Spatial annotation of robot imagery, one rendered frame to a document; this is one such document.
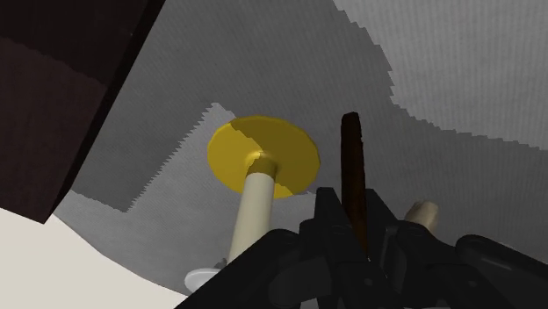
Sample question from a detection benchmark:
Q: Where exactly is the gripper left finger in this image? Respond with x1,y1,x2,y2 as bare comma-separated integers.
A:
174,187,370,309

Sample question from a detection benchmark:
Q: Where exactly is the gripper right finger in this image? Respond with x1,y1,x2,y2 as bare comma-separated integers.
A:
364,189,548,309

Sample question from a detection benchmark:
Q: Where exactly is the dark brown stick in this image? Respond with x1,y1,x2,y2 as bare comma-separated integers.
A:
340,111,370,258

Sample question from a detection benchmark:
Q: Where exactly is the beige cylinder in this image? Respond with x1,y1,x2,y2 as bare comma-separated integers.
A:
404,199,441,234

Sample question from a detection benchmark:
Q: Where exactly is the yellow disc cream pole stand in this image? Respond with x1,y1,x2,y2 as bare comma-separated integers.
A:
184,115,321,294

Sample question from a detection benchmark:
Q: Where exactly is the grey fabric sofa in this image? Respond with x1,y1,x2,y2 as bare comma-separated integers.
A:
53,0,548,297

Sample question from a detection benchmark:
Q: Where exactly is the dark brown robot stand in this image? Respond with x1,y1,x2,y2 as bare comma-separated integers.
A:
0,0,166,225

